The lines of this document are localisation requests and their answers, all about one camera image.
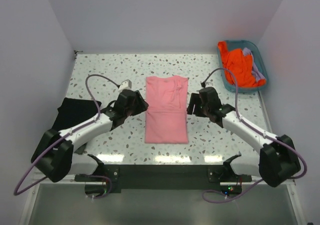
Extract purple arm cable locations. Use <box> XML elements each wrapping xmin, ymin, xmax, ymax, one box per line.
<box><xmin>201</xmin><ymin>67</ymin><xmax>308</xmax><ymax>204</ymax></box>
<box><xmin>13</xmin><ymin>74</ymin><xmax>121</xmax><ymax>200</ymax></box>

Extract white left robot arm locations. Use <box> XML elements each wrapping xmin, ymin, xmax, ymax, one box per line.
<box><xmin>31</xmin><ymin>89</ymin><xmax>149</xmax><ymax>183</ymax></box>

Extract lavender t-shirt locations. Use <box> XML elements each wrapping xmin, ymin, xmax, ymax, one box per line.
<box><xmin>242</xmin><ymin>47</ymin><xmax>266</xmax><ymax>82</ymax></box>

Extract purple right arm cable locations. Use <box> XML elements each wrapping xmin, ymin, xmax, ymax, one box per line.
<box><xmin>201</xmin><ymin>67</ymin><xmax>308</xmax><ymax>204</ymax></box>

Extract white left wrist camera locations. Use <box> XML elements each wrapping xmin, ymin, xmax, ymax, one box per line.
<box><xmin>118</xmin><ymin>79</ymin><xmax>132</xmax><ymax>93</ymax></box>

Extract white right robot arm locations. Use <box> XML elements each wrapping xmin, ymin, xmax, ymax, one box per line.
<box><xmin>186</xmin><ymin>87</ymin><xmax>301</xmax><ymax>188</ymax></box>

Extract orange t-shirt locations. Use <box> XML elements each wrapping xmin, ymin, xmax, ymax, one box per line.
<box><xmin>217</xmin><ymin>41</ymin><xmax>267</xmax><ymax>88</ymax></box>

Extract teal laundry basket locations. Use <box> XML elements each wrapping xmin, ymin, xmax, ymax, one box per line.
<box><xmin>217</xmin><ymin>40</ymin><xmax>269</xmax><ymax>93</ymax></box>

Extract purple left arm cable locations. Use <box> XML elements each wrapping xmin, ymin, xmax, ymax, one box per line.
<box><xmin>13</xmin><ymin>74</ymin><xmax>121</xmax><ymax>200</ymax></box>

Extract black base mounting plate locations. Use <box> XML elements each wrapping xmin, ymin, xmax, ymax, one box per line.
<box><xmin>75</xmin><ymin>164</ymin><xmax>252</xmax><ymax>195</ymax></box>

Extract folded black t-shirt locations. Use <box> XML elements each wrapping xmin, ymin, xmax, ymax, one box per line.
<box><xmin>51</xmin><ymin>97</ymin><xmax>98</xmax><ymax>132</ymax></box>

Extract aluminium front rail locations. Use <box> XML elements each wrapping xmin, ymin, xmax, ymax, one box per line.
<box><xmin>31</xmin><ymin>170</ymin><xmax>296</xmax><ymax>186</ymax></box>

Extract pink t-shirt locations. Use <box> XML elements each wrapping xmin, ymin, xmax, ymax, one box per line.
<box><xmin>145</xmin><ymin>75</ymin><xmax>189</xmax><ymax>144</ymax></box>

